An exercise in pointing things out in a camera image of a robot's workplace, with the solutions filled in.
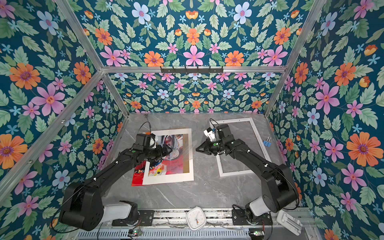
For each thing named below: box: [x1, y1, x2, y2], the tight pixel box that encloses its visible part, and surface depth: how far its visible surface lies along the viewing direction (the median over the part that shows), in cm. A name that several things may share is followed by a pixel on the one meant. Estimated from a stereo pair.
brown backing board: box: [182, 133, 190, 173], surface depth 100 cm
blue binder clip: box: [263, 136, 272, 148], surface depth 103 cm
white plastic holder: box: [276, 210, 303, 236], surface depth 72 cm
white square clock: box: [185, 207, 207, 231], surface depth 72 cm
